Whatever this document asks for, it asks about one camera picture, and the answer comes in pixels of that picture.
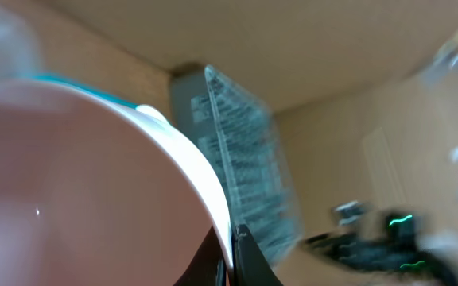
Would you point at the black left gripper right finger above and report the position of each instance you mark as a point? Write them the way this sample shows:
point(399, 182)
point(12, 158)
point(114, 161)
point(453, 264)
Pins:
point(250, 267)

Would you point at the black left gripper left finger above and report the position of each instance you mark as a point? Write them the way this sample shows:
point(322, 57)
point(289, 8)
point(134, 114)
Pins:
point(207, 267)

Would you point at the grey dish rack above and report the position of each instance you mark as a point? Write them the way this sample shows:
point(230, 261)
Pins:
point(236, 133)

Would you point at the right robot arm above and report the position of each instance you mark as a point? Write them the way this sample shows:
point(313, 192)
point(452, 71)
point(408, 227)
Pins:
point(395, 252)

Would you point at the teal plastic tray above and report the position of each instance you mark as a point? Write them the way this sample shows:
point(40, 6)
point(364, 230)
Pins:
point(54, 78)

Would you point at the pink bowl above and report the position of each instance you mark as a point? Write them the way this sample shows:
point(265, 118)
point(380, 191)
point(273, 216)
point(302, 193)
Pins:
point(94, 193)

